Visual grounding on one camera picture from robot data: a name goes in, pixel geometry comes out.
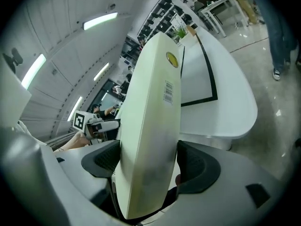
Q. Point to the white rectangular table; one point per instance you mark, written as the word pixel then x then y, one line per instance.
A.
pixel 221 2

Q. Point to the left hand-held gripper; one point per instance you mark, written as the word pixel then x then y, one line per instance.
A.
pixel 80 120

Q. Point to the ceiling light strip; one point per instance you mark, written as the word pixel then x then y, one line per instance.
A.
pixel 75 108
pixel 100 20
pixel 33 70
pixel 101 71

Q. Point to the row of black bags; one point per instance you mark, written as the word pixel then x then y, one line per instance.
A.
pixel 164 2

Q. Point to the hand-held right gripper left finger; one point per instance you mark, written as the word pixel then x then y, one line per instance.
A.
pixel 70 192

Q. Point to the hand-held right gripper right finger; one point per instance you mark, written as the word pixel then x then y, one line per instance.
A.
pixel 223 192

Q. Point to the person's left forearm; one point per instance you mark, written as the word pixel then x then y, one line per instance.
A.
pixel 73 141

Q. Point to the white shelf unit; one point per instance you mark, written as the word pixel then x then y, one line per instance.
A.
pixel 158 10

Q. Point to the pale yellow box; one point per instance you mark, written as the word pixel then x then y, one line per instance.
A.
pixel 150 116

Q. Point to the small potted plant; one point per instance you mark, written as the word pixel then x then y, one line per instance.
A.
pixel 181 32

